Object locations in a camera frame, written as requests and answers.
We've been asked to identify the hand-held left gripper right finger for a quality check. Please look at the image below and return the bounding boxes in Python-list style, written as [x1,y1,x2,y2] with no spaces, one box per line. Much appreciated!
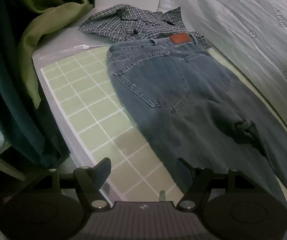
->
[177,157,244,212]

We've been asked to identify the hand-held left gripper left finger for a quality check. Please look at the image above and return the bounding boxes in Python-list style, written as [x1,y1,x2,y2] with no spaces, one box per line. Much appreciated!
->
[47,157,112,210]

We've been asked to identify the blue denim jeans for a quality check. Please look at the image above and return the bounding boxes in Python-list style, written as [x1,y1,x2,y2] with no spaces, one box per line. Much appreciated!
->
[106,33,287,230]

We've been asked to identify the dark teal curtain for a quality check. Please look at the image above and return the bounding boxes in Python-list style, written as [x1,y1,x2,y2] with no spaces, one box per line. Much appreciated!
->
[0,0,70,168]

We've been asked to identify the clear plastic bag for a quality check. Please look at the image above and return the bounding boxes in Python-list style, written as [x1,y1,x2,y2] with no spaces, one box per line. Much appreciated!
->
[31,7,124,200]

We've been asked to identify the carrot print pale quilt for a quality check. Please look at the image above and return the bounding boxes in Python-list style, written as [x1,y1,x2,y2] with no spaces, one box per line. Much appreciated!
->
[156,0,287,140]

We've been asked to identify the checked shirt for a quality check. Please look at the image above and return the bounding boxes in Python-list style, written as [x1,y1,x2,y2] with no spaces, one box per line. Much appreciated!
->
[78,4,212,49]

